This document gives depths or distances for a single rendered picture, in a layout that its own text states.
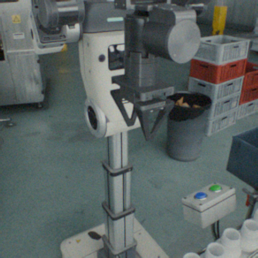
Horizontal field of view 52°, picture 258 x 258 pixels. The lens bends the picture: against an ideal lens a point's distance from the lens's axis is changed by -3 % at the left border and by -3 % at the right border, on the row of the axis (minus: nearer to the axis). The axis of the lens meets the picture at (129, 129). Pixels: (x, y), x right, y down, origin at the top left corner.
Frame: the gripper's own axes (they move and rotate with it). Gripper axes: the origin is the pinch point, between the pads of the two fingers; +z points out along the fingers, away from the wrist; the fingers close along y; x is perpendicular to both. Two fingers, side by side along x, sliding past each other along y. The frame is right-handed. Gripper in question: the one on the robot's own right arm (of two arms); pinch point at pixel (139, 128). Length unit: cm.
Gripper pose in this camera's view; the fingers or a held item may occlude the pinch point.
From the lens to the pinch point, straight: 50.2
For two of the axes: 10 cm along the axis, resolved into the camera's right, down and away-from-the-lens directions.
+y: 5.2, 4.0, -7.5
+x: 8.5, -2.4, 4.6
